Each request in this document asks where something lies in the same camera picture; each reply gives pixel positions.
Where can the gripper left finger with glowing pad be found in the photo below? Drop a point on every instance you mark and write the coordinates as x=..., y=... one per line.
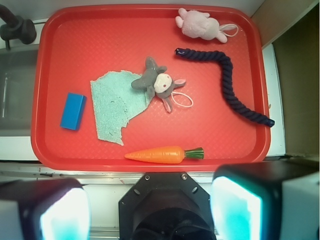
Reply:
x=51, y=209

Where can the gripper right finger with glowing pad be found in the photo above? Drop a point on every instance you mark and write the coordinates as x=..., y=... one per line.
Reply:
x=268, y=200

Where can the blue rectangular block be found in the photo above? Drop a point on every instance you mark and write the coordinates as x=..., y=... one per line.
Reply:
x=73, y=111

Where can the orange plastic carrot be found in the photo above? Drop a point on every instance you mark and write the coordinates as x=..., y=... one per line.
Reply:
x=166, y=155

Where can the light green cloth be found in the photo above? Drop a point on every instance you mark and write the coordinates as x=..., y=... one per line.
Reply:
x=115, y=103

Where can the metal sink basin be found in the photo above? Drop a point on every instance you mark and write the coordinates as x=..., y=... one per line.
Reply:
x=17, y=81

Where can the red plastic tray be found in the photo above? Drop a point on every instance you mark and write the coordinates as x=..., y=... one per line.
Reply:
x=229, y=119

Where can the grey plush donkey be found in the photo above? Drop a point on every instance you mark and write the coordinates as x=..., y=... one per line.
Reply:
x=157, y=83

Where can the dark faucet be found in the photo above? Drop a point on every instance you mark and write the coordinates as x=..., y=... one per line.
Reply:
x=16, y=28

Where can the pink plush bunny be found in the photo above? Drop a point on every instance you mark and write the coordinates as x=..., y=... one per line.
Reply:
x=196, y=24

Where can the black octagonal mount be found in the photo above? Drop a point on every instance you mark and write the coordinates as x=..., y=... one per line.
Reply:
x=166, y=206

